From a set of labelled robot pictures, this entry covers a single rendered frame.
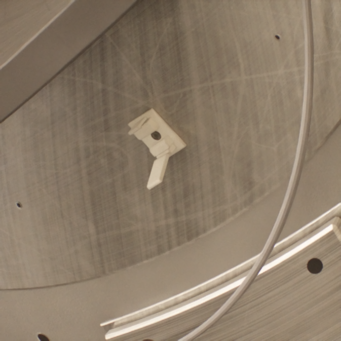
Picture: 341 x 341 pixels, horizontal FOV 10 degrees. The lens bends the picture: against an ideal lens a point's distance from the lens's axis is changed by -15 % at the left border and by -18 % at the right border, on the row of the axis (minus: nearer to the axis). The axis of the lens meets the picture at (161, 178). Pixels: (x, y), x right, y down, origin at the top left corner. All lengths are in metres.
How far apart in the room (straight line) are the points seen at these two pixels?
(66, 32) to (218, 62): 0.08
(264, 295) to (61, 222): 0.11
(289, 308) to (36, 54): 0.19
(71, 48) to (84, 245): 0.16
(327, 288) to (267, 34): 0.14
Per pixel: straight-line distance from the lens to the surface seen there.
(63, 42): 0.88
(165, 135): 0.95
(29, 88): 0.91
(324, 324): 0.97
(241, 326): 0.99
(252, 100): 0.92
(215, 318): 0.97
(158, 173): 0.94
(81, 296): 1.04
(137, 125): 0.95
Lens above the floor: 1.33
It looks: 35 degrees down
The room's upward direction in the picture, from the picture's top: 6 degrees counter-clockwise
